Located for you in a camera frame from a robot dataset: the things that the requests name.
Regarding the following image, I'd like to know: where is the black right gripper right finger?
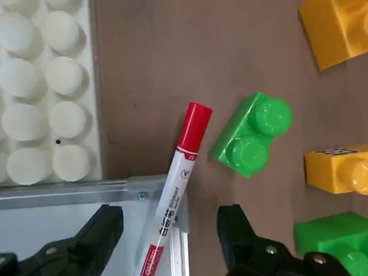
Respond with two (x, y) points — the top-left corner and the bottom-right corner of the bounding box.
(217, 204), (353, 276)

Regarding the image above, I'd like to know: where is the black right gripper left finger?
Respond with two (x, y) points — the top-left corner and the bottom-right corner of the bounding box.
(0, 204), (124, 276)

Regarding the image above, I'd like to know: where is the red capped marker pen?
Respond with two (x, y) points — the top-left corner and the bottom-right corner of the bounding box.
(137, 101), (214, 276)

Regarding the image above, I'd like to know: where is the white studded baseplate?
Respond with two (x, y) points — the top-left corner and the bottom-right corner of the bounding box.
(0, 0), (105, 187)

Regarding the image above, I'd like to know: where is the green two-stud block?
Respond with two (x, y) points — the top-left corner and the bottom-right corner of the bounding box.
(293, 211), (368, 276)
(208, 91), (294, 180)

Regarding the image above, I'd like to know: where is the yellow two-stud block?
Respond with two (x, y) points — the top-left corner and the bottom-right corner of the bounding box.
(304, 144), (368, 196)
(298, 0), (368, 72)

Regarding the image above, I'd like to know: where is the whiteboard with metal frame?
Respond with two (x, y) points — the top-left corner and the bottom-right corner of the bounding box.
(0, 174), (191, 276)

